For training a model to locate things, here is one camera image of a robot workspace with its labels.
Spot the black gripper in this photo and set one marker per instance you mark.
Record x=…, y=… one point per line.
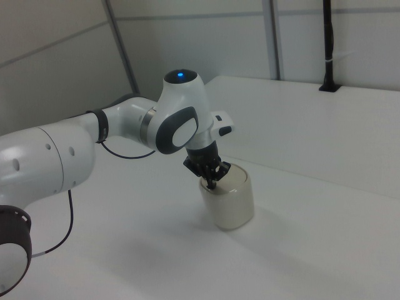
x=204, y=154

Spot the small cream trash bin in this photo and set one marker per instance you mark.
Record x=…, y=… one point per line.
x=229, y=206

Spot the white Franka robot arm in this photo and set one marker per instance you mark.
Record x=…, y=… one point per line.
x=47, y=156

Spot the black pole with base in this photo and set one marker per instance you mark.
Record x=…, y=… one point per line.
x=328, y=37

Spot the grey partition post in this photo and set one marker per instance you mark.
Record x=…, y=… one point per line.
x=276, y=40
x=122, y=50

